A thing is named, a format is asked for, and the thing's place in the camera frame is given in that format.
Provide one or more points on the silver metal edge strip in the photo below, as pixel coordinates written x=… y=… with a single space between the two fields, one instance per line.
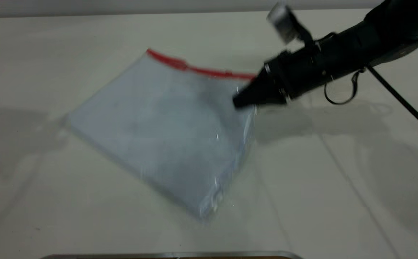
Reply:
x=173 y=255

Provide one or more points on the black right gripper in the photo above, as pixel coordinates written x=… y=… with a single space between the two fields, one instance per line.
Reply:
x=295 y=73

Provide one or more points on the red zipper slider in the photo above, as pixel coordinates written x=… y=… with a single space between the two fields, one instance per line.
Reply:
x=181 y=64

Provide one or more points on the clear plastic zip bag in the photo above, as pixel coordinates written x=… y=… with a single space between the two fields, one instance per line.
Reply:
x=158 y=126

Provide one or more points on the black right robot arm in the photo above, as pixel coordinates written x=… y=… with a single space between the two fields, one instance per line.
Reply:
x=374 y=32

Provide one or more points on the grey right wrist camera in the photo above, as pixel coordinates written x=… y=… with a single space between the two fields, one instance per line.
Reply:
x=282 y=19

